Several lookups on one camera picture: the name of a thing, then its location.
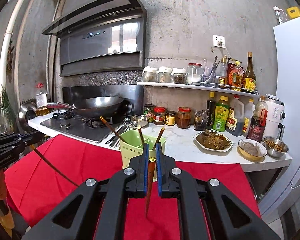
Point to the white kitchen appliance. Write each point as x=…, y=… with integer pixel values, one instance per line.
x=275, y=115

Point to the yellow bowl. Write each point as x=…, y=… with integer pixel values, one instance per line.
x=252, y=150

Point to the black gas stove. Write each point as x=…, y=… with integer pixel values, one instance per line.
x=75, y=127

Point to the white refrigerator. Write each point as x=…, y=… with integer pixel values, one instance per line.
x=292, y=92

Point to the glass cup with utensils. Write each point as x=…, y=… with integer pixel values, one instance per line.
x=210, y=73

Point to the large dark vinegar jug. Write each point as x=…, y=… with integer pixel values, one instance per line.
x=235, y=120

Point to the red seasoning packet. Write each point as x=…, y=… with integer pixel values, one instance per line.
x=230, y=75

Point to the white lid spice jar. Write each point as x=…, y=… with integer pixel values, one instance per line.
x=165, y=75
x=150, y=75
x=179, y=76

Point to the green plant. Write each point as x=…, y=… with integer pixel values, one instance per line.
x=6, y=107

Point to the tall dark bottle yellow label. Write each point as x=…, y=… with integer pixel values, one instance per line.
x=249, y=80

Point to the red cap cooking oil bottle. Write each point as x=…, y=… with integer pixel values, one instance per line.
x=42, y=102

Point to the red tablecloth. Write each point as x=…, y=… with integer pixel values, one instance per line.
x=85, y=155

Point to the bag of dark spices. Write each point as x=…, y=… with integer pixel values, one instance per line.
x=200, y=121

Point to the white wall pipe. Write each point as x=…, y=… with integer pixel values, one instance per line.
x=11, y=27

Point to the green plastic utensil holder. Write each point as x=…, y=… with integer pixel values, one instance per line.
x=130, y=150

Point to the green label jar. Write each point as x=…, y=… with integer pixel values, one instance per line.
x=148, y=113

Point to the steel pot lid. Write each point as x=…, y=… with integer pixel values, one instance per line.
x=26, y=113

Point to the dark bottle yellow cap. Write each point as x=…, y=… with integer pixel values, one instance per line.
x=211, y=112

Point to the white wall shelf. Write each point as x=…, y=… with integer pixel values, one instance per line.
x=190, y=87

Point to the red lid chili jar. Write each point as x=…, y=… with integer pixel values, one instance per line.
x=159, y=117

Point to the steel spoon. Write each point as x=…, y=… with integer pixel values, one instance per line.
x=130, y=123

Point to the steel bowl with food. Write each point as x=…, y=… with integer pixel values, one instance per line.
x=275, y=147

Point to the green bottle yellow cap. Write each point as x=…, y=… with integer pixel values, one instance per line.
x=221, y=117

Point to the grey metal pipe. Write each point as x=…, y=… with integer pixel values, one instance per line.
x=51, y=55

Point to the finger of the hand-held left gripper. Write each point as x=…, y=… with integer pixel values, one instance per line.
x=12, y=149
x=27, y=137

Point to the wooden chopstick gold tip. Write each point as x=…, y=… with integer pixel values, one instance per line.
x=140, y=136
x=150, y=185
x=112, y=130
x=160, y=136
x=65, y=175

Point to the clear plastic bottle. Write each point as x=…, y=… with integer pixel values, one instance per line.
x=279, y=16

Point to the red lid orange sauce jar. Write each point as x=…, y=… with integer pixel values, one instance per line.
x=184, y=118

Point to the small steel bowl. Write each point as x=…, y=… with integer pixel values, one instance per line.
x=139, y=120

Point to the glass jar white powder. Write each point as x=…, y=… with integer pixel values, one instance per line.
x=194, y=75

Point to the small clear seasoning bottle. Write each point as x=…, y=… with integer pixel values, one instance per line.
x=222, y=76

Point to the steel wok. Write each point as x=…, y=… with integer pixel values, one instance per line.
x=100, y=105

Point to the white jug yellow label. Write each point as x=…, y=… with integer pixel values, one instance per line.
x=249, y=117

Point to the small yellow label jar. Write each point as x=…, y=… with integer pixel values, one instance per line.
x=170, y=118

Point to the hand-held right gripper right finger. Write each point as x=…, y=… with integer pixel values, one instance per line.
x=159, y=160

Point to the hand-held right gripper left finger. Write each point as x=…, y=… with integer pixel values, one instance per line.
x=145, y=160

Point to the small yellow oil bottle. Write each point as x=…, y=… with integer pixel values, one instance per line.
x=237, y=78

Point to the yellow box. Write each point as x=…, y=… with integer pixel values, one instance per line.
x=295, y=13

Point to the white plate of food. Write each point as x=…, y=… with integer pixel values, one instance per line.
x=212, y=141

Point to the black range hood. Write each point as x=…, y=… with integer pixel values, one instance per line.
x=97, y=40

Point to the white wall socket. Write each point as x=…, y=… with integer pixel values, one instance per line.
x=218, y=41

